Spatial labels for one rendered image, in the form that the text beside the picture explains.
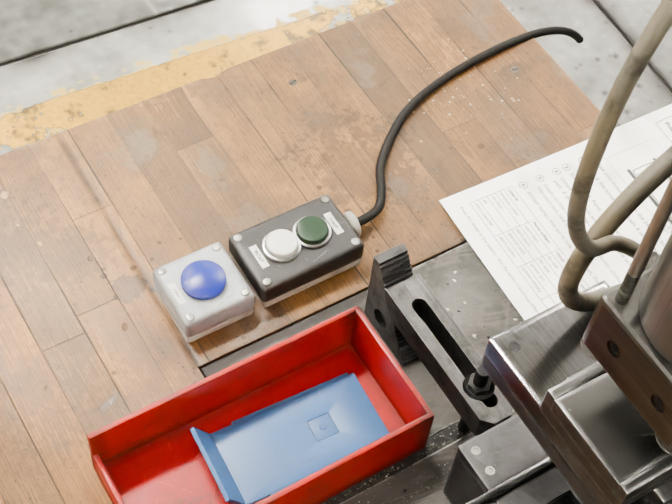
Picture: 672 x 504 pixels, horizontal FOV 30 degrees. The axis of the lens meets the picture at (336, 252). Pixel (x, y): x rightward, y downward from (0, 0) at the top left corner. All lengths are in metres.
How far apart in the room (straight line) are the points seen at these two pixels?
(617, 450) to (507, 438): 0.22
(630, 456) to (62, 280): 0.57
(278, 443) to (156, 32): 1.65
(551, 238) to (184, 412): 0.39
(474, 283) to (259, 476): 0.28
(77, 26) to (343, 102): 1.40
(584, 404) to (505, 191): 0.47
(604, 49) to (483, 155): 1.46
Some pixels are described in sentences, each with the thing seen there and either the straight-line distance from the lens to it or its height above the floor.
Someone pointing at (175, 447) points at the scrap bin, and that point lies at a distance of 1.06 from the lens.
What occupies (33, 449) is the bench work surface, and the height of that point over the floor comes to 0.90.
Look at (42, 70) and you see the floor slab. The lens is 2.55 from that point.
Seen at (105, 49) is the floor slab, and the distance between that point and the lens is 2.58.
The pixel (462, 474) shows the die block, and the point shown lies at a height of 0.96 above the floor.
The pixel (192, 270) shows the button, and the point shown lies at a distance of 1.11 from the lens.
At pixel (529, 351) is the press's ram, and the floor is 1.14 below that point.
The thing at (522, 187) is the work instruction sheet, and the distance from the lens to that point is 1.24.
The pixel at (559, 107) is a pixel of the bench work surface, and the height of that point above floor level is 0.90.
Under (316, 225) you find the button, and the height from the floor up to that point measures 0.94.
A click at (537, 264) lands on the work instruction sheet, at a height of 0.90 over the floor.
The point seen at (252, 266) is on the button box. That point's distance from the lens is 1.12.
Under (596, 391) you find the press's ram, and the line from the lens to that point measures 0.80.
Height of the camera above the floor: 1.86
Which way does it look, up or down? 55 degrees down
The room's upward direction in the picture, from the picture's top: 7 degrees clockwise
